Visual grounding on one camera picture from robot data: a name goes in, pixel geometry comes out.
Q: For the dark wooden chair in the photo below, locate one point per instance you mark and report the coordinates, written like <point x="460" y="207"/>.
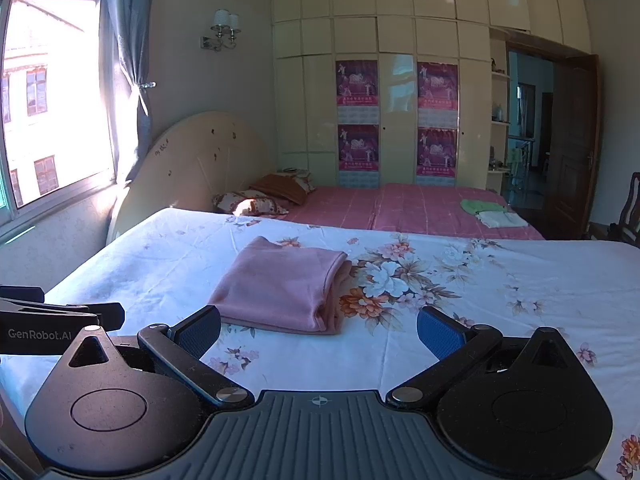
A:
<point x="626" y="229"/>

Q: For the dark wooden door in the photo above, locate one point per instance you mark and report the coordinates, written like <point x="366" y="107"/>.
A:
<point x="575" y="147"/>

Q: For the corner open shelf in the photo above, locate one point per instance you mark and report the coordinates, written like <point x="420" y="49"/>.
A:
<point x="500" y="95"/>

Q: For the window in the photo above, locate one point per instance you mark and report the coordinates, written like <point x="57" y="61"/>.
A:
<point x="57" y="139"/>

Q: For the floral red white pillow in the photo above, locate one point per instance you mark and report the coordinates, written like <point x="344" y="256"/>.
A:
<point x="248" y="203"/>

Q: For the wall lamp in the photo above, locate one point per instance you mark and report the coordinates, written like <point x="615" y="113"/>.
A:
<point x="224" y="32"/>

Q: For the upper right pink poster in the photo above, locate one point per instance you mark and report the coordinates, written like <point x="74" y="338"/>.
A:
<point x="437" y="95"/>

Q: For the pink poster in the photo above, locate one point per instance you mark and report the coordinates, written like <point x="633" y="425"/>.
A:
<point x="358" y="164"/>
<point x="436" y="156"/>
<point x="357" y="92"/>
<point x="437" y="95"/>

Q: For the cream wardrobe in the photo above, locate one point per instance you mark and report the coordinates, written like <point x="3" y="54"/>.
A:
<point x="309" y="36"/>

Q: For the lower right pink poster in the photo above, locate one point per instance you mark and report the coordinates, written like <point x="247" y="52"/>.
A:
<point x="436" y="156"/>

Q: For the blue grey curtain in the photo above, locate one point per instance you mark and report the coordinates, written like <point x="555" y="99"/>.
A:
<point x="130" y="24"/>

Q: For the pink sweater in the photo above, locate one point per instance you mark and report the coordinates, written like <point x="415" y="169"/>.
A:
<point x="283" y="289"/>

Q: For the orange striped pillow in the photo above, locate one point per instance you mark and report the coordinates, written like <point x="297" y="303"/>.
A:
<point x="290" y="187"/>

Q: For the cream round headboard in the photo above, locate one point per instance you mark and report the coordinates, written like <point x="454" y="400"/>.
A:
<point x="202" y="156"/>

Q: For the lower left pink poster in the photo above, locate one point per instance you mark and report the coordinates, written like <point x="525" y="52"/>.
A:
<point x="358" y="164"/>

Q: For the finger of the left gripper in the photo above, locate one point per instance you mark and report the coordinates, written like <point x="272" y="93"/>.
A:
<point x="22" y="293"/>
<point x="111" y="314"/>

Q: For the upper left pink poster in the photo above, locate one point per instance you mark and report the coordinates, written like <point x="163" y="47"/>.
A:
<point x="357" y="92"/>

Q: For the white folded cloth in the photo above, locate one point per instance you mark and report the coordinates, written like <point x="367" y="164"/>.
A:
<point x="501" y="220"/>

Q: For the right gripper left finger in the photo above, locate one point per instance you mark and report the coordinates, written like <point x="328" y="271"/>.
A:
<point x="176" y="352"/>

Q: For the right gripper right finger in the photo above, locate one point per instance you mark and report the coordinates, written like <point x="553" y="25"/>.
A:
<point x="458" y="349"/>

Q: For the green folded cloth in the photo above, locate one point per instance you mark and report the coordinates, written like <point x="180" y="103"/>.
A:
<point x="476" y="207"/>

